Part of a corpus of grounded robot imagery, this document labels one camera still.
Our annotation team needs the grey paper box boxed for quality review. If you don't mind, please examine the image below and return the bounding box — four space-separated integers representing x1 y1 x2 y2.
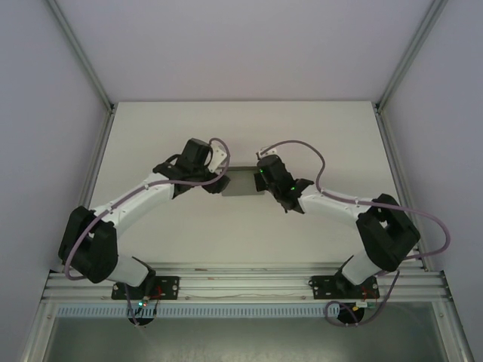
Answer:
220 164 267 198

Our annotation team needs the grey metal panel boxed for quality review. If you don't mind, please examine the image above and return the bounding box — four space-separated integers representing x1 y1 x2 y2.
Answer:
41 315 448 362

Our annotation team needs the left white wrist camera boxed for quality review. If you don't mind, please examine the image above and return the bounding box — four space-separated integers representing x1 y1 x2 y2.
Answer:
209 146 231 173

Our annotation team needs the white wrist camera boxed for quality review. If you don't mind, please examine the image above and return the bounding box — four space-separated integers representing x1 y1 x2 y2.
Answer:
255 146 281 160
209 146 231 173

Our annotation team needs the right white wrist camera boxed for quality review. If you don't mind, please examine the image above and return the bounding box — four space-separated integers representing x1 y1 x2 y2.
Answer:
255 146 281 160

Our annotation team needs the aluminium table edge rail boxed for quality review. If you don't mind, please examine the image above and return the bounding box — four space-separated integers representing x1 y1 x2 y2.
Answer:
373 105 447 273
48 105 116 273

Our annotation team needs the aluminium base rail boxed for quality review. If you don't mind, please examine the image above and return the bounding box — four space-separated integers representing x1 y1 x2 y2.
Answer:
41 262 452 303

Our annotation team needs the left black mount plate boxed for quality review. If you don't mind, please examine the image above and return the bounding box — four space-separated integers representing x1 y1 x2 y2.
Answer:
111 275 180 302

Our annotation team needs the black mount plate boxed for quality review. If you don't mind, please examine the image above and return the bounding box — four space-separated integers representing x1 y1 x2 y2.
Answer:
111 275 180 302
307 275 380 302

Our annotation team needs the right black mount plate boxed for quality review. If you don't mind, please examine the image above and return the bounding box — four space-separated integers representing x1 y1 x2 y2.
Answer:
307 275 380 302

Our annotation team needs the slotted grey cable duct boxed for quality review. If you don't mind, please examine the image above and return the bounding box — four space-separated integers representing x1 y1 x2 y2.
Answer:
54 305 343 318

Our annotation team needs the aluminium frame post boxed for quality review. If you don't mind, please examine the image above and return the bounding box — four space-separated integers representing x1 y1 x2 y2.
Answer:
47 0 115 111
375 0 450 111

